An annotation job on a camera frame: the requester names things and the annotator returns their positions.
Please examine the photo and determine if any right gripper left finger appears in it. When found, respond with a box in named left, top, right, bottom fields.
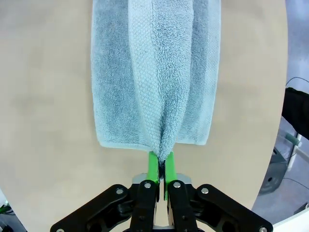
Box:
left=50, top=151, right=161, bottom=232

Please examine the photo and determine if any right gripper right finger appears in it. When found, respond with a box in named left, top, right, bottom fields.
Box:
left=164, top=151, right=273, bottom=232

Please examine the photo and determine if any light blue towel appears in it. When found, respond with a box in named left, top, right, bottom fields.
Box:
left=90, top=0, right=222, bottom=161

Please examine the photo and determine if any dark grey plastic stool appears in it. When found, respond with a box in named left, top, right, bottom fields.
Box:
left=258, top=146, right=288, bottom=194

